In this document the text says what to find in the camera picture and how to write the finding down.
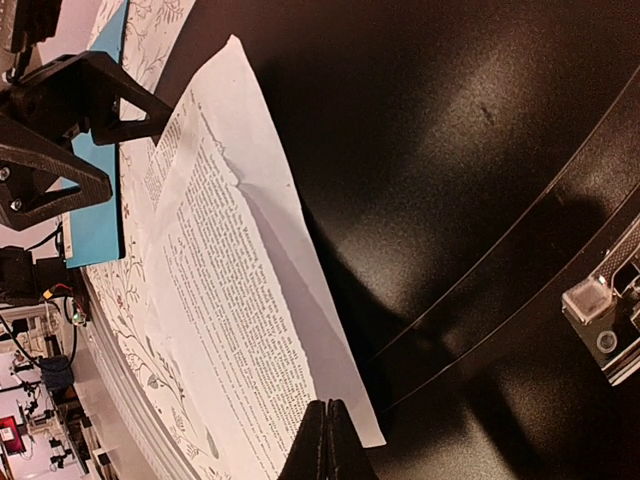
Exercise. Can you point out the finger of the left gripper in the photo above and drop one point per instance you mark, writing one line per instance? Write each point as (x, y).
(40, 186)
(84, 93)

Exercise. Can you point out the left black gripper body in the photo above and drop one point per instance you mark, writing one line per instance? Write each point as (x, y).
(24, 24)

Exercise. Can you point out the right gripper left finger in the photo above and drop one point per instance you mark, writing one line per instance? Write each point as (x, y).
(307, 456)

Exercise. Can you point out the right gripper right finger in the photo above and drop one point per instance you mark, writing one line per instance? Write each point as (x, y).
(346, 457)

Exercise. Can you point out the printed paper sheet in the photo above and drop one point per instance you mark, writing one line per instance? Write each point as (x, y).
(240, 301)
(172, 162)

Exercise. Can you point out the black clip folder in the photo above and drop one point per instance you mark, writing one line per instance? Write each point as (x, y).
(460, 165)

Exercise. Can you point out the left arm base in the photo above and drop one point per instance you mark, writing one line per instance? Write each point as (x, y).
(26, 281)

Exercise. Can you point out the blue folder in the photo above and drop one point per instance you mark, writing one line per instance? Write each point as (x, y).
(92, 232)

